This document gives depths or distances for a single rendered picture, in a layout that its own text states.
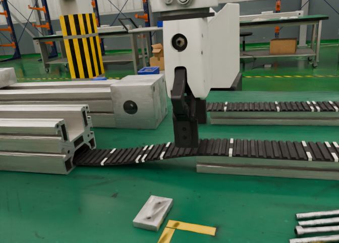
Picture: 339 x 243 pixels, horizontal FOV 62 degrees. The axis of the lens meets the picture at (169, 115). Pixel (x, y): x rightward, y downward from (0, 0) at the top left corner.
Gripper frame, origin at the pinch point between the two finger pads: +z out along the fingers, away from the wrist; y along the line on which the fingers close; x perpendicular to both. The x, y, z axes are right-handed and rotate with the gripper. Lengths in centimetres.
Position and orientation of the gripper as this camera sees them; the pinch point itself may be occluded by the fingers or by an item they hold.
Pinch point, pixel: (191, 126)
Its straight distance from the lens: 41.6
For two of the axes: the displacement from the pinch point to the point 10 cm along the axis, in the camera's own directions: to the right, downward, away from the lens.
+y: 2.4, -3.4, 9.1
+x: -9.7, 0.0, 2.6
